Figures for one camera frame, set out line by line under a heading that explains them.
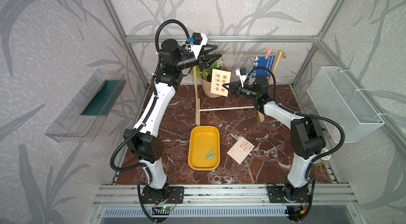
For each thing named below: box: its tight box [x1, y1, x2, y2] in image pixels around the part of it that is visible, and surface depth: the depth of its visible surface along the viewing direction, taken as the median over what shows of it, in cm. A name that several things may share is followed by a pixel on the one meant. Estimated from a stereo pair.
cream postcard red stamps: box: [226, 136, 255, 165], surface depth 90 cm
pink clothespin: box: [265, 46, 273, 60], surface depth 74 cm
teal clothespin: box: [205, 147, 216, 161], surface depth 86 cm
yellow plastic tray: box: [188, 125, 221, 172], surface depth 89 cm
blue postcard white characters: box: [253, 55, 276, 72], surface depth 78 cm
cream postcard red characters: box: [210, 68, 232, 97], surface depth 82 cm
